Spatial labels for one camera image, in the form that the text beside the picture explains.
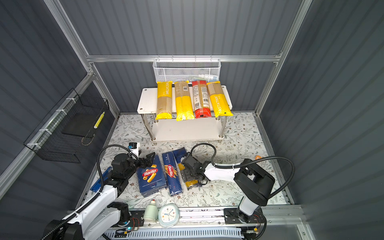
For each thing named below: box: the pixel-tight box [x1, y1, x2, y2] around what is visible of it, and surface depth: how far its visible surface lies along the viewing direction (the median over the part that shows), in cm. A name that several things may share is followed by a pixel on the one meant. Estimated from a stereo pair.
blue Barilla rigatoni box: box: [136, 154, 168, 198], surface depth 82 cm
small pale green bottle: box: [143, 199, 159, 221], surface depth 71 cm
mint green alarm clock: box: [158, 203, 180, 228], surface depth 74 cm
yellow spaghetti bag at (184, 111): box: [174, 81, 195, 122], surface depth 77 cm
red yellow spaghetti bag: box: [192, 80, 212, 119], surface depth 77 cm
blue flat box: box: [90, 166, 113, 193], surface depth 84 cm
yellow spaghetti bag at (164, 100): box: [155, 81, 173, 120], surface depth 77 cm
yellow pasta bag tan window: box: [206, 81, 233, 118], surface depth 78 cm
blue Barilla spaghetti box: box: [162, 151, 183, 197], surface depth 86 cm
